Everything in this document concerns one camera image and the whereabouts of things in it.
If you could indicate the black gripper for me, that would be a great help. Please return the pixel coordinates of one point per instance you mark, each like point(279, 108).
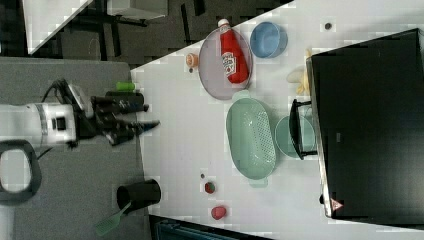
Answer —
point(87, 127)

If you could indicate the green spatula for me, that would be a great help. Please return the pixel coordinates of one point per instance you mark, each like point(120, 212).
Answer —
point(105, 226)

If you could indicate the green mug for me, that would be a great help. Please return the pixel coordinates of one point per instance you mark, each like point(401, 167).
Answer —
point(284, 141)

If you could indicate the toy strawberry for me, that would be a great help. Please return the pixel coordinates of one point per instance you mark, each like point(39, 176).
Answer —
point(218, 212)

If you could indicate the peeled toy banana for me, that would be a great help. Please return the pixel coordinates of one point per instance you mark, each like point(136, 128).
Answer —
point(299, 76)

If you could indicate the grey round plate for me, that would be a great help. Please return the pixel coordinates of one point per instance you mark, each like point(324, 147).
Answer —
point(211, 71)

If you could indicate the black utensil cup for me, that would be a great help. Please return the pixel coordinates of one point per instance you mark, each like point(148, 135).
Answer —
point(139, 195)

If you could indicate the green cylinder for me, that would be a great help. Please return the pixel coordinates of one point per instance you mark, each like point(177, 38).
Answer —
point(125, 86)

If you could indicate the toy orange slice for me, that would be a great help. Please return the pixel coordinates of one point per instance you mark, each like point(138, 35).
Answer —
point(192, 60)

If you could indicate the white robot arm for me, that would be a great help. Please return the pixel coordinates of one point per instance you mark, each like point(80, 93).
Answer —
point(49, 124)

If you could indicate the blue bowl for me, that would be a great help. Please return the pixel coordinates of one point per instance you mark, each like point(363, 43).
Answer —
point(268, 40)

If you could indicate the small red toy fruit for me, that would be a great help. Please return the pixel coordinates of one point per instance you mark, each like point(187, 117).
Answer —
point(209, 188)

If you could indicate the black toaster oven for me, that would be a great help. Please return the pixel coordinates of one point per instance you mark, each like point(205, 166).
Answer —
point(367, 103)

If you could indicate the green plastic strainer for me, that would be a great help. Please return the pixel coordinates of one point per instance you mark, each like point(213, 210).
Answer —
point(250, 139)

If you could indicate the red ketchup bottle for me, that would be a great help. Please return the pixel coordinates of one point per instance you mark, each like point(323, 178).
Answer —
point(233, 59)

